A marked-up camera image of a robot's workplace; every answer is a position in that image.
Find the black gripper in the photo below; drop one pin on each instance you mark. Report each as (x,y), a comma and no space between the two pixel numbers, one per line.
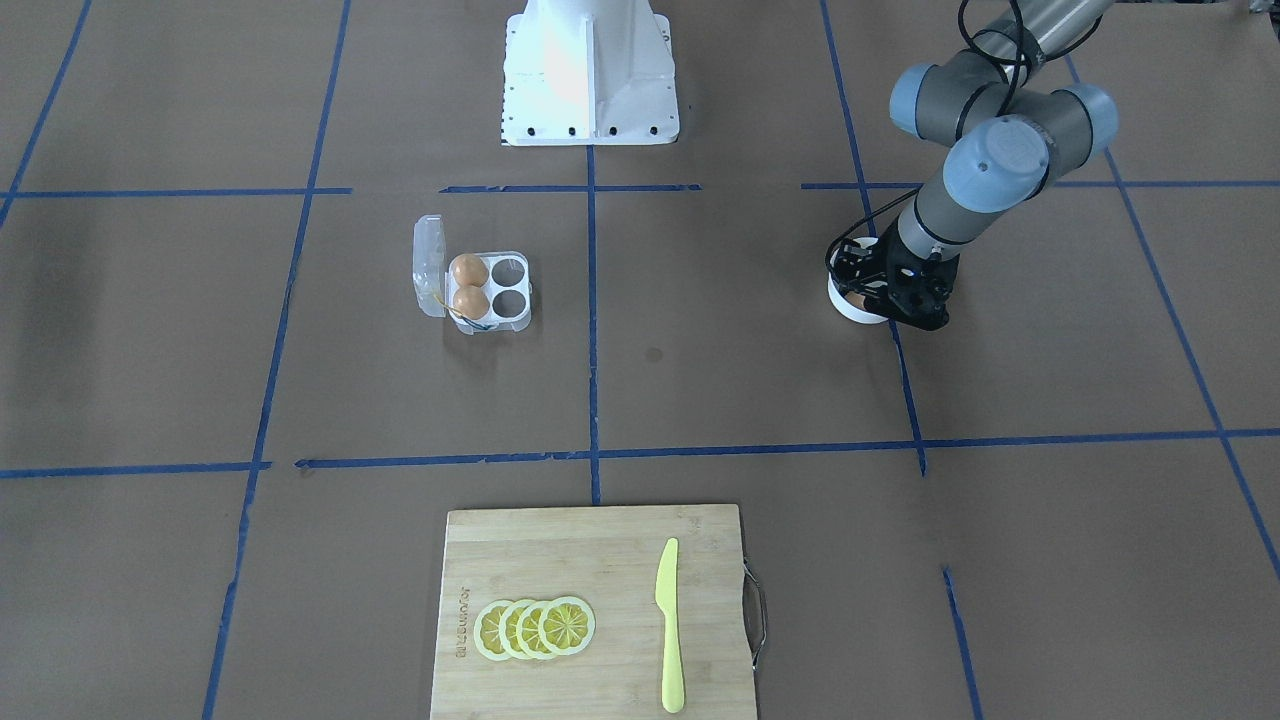
(898,274)

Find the clear plastic egg box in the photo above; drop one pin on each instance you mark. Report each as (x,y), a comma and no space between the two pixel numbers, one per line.
(509,288)

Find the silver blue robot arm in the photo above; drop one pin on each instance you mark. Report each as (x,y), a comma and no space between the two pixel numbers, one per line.
(1005,144)

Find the brown egg near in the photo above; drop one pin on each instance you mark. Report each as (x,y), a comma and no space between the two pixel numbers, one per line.
(471,302)

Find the brown egg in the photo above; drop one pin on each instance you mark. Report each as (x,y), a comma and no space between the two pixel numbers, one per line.
(471,302)
(469,269)

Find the brown egg far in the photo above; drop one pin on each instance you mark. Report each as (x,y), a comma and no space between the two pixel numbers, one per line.
(469,269)

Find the white paper bowl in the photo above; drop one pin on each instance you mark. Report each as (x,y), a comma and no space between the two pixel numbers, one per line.
(854,312)

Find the bamboo cutting board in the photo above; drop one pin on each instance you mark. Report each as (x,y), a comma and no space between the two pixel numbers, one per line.
(622,612)

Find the yellow plastic knife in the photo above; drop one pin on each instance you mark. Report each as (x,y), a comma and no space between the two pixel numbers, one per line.
(671,683)

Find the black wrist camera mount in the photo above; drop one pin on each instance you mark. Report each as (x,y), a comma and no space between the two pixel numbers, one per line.
(856,265)

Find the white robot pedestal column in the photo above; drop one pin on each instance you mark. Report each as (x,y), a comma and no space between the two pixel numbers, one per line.
(589,73)

